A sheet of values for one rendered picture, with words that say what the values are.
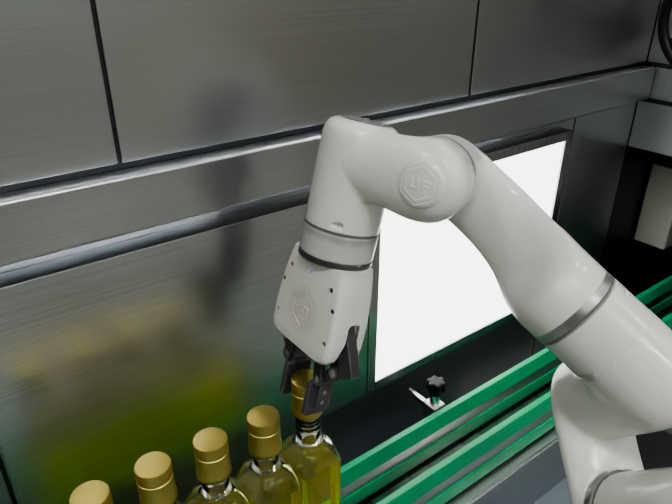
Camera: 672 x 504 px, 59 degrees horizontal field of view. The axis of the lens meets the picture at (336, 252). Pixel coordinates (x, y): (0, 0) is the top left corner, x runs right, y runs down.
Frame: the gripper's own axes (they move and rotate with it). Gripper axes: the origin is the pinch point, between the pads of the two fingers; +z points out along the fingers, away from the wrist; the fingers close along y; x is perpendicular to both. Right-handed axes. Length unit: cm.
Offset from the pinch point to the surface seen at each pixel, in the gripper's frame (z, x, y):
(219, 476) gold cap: 7.1, -10.3, 1.9
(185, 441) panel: 13.8, -6.7, -11.9
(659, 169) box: -26, 95, -12
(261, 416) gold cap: 2.2, -5.6, 0.6
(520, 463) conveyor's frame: 18.9, 41.5, 5.9
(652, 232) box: -12, 99, -10
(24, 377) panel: 1.3, -25.0, -12.0
